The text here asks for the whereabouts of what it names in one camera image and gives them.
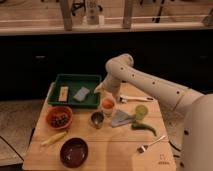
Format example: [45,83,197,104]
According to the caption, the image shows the green plastic tray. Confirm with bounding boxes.
[48,74,102,109]

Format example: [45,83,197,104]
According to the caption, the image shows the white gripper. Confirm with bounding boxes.
[94,75,121,99]

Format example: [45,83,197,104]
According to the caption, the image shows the orange bowl with grapes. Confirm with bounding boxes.
[46,106,73,130]

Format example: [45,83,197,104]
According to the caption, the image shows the orange apple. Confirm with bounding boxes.
[102,99,114,109]

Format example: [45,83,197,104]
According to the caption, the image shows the wooden block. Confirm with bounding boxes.
[58,86,69,102]

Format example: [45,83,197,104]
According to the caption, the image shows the dark maroon bowl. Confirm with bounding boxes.
[60,137,88,168]

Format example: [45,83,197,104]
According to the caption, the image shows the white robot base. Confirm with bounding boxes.
[180,94,213,171]

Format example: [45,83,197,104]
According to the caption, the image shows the paper cup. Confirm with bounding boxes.
[101,98,115,117]

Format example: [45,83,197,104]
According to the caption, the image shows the metal fork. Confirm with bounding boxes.
[137,135,166,154]

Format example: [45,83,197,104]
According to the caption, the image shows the white handled brush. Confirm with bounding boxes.
[119,95,155,103]

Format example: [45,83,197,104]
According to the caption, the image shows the blue grey cloth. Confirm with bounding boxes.
[110,110,134,127]

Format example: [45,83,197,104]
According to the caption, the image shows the small metal cup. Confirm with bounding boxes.
[91,112,104,129]

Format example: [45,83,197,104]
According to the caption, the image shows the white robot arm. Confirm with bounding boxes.
[94,54,205,114]

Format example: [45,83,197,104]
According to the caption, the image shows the green chili pepper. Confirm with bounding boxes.
[131,122,157,136]

